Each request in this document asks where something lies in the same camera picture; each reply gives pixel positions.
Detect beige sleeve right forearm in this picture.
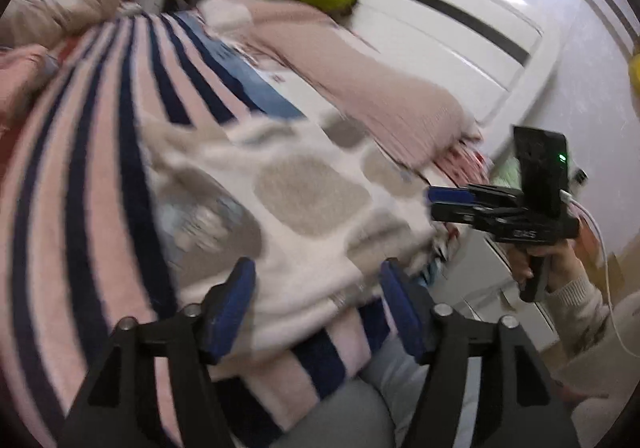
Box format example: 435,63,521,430
544,273,611,358

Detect person's right hand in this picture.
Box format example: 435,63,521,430
506,240,586,292

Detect striped pink navy blanket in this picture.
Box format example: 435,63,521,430
0,10,402,448

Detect white cable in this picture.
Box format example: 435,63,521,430
561,189,640,359

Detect rumpled beige grey duvet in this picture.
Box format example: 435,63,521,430
1,0,120,49

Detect pink ribbed pillow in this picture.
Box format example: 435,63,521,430
196,0,480,168

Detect white grey spotted pants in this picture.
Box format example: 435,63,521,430
140,117,436,379

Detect white bed headboard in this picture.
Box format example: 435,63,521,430
348,0,560,159

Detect folded pink striped clothes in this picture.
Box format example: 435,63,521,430
0,44,58,129

